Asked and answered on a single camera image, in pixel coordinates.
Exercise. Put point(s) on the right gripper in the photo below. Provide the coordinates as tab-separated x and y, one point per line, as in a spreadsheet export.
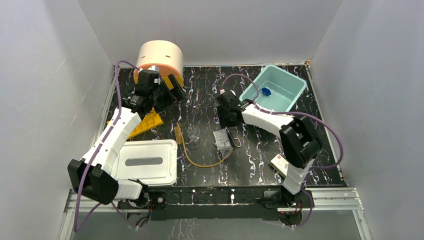
224	123

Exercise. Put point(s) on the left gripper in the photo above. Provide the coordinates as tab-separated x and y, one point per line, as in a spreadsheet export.
168	91

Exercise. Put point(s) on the yellow test tube rack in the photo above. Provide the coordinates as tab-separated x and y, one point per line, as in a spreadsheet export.
149	122

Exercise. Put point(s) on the teal plastic bin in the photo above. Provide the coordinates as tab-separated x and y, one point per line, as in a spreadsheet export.
286	88

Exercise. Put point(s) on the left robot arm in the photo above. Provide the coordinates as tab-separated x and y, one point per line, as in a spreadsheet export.
91	176

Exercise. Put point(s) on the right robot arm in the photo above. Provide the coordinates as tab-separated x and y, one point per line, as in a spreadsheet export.
299	139

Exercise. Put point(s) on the white paper packet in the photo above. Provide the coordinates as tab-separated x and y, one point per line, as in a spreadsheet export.
221	137

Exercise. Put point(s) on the cream orange cylindrical container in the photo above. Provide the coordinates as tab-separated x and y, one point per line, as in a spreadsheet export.
166	55

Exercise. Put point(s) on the tan rubber tube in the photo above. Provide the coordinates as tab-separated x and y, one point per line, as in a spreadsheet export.
202	154

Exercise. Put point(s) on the brown test tube brush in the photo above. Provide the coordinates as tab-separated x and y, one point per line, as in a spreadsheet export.
178	135

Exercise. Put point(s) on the white bin lid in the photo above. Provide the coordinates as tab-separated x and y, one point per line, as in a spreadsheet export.
153	162

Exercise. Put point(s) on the white red box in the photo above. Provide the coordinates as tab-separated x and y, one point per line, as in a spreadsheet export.
280	165

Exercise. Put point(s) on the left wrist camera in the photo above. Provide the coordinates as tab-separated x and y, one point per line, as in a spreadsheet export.
152	69

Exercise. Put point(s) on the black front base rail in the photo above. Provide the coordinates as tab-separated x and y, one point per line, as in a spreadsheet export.
219	202

